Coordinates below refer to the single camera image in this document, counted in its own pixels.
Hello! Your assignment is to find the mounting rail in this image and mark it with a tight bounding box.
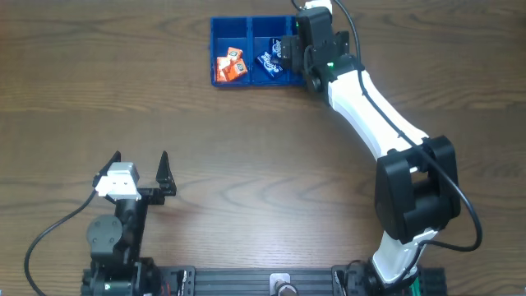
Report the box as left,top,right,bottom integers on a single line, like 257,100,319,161
81,266,449,296

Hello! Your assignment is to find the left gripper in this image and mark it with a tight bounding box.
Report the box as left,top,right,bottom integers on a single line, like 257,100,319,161
91,150,178,206

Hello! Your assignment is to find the blue candy pack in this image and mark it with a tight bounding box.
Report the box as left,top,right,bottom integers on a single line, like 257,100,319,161
269,37,285,58
255,49,285,80

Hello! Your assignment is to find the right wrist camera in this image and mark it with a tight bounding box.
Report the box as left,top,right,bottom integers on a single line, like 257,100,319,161
303,0,334,12

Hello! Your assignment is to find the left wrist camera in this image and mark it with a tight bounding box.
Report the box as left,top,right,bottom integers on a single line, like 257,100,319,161
95,161,142,202

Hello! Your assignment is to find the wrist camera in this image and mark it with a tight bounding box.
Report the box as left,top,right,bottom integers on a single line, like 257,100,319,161
95,161,142,202
303,0,334,12

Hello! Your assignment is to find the blue tray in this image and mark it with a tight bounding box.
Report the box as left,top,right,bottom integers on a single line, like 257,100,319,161
209,15,307,88

